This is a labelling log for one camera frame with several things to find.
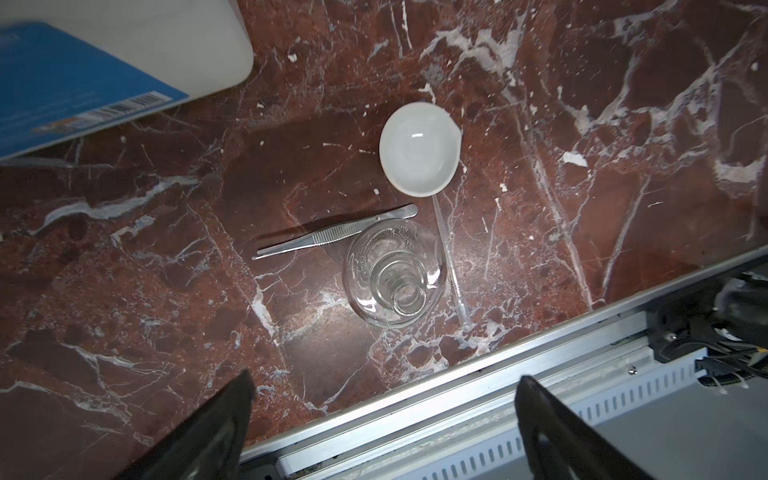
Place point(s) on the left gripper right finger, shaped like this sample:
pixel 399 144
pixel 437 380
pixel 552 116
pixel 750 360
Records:
pixel 560 445

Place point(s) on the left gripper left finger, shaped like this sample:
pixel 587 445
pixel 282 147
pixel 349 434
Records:
pixel 208 444

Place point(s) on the glass stirring rod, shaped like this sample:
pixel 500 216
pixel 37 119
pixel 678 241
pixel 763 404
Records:
pixel 445 237

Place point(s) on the clear glass flask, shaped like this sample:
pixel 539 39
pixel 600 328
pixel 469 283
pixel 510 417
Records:
pixel 394 273

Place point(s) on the metal tweezers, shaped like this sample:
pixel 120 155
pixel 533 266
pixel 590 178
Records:
pixel 335 233

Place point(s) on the white ceramic dish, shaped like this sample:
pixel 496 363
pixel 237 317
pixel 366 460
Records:
pixel 419 149

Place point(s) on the white plastic storage bin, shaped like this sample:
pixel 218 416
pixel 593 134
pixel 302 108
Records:
pixel 71 68

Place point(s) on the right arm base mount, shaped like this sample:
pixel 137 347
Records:
pixel 724 318

